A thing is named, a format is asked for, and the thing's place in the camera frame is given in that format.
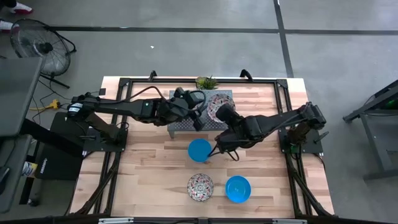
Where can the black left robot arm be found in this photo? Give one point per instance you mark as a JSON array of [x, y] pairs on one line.
[[124, 109]]

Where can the yellow power plug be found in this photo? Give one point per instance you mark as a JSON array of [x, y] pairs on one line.
[[55, 104]]

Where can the grey metal table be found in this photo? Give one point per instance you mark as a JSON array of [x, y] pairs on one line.
[[376, 140]]

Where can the silver metal bracket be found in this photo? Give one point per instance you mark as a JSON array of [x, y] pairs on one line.
[[289, 221], [115, 221]]

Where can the person's shoe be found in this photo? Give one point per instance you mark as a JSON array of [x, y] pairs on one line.
[[21, 8], [7, 25]]

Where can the grey desk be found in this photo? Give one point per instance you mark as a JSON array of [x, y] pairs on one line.
[[18, 93]]

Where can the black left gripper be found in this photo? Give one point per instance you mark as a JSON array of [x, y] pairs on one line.
[[197, 123]]

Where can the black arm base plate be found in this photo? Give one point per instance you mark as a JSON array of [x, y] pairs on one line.
[[93, 146], [311, 149]]

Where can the grey perforated metal rack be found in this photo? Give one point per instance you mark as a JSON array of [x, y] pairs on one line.
[[180, 127]]

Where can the small black square box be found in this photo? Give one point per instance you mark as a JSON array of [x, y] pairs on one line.
[[102, 91]]

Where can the black floor fan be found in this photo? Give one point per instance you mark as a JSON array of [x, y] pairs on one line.
[[40, 46]]

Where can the printed colourful packet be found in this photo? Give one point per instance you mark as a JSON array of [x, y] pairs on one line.
[[29, 168]]

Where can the blue plastic mini bowl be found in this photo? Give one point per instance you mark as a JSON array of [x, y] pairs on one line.
[[199, 150], [238, 189]]

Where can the black computer case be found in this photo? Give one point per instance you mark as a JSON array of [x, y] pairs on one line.
[[59, 165]]

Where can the floral patterned ceramic bowl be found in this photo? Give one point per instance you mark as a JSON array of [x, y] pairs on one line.
[[217, 101], [200, 187]]

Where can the small green succulent plant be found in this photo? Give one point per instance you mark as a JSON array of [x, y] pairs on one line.
[[206, 82]]

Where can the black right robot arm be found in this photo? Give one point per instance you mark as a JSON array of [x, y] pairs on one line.
[[270, 123]]

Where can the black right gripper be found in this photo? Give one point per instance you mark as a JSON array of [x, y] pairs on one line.
[[225, 113]]

